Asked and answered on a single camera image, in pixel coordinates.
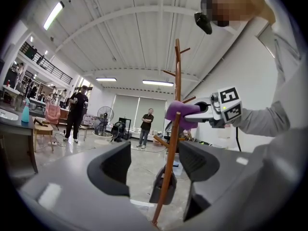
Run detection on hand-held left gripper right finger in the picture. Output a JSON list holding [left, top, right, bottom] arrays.
[[178, 140, 221, 222]]

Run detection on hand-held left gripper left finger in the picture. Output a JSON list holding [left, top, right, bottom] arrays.
[[87, 141, 132, 198]]

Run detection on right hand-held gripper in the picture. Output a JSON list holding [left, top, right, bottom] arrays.
[[184, 86, 243, 128]]

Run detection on purple cloth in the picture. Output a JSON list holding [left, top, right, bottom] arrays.
[[165, 100, 202, 129]]

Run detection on brown wooden coat rack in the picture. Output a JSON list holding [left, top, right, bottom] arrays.
[[151, 38, 197, 226]]

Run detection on person's right forearm grey sleeve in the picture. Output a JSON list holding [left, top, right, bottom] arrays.
[[230, 101, 291, 137]]

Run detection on black office chair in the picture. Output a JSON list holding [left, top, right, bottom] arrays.
[[165, 120, 177, 143]]

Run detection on round white low table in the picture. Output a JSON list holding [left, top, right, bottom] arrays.
[[92, 130, 114, 140]]

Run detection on grey hanging bag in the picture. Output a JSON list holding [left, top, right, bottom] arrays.
[[149, 165, 178, 205]]

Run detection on black standing fan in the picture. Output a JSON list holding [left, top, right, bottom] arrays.
[[96, 106, 115, 135]]

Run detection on grey window blinds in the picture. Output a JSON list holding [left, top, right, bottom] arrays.
[[111, 94, 167, 135]]

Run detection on low wooden table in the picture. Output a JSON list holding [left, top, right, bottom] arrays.
[[33, 122, 54, 153]]

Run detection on pink armchair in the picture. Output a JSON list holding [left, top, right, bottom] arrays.
[[45, 103, 61, 125]]

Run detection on person's torso grey shirt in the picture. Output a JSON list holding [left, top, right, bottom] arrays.
[[250, 13, 308, 202]]

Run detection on dark table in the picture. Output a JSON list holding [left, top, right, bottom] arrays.
[[0, 109, 39, 174]]

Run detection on blue spray bottle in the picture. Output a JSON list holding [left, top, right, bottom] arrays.
[[21, 97, 30, 123]]

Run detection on person's head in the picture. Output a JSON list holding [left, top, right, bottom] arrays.
[[200, 0, 277, 28]]

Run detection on white round basin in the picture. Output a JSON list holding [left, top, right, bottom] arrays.
[[0, 109, 20, 121]]

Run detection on black balcony railing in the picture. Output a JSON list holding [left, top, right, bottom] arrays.
[[20, 41, 73, 85]]

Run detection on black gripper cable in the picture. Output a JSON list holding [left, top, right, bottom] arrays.
[[235, 126, 242, 153]]

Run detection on black head-worn camera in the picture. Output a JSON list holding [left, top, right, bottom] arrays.
[[194, 12, 213, 35]]

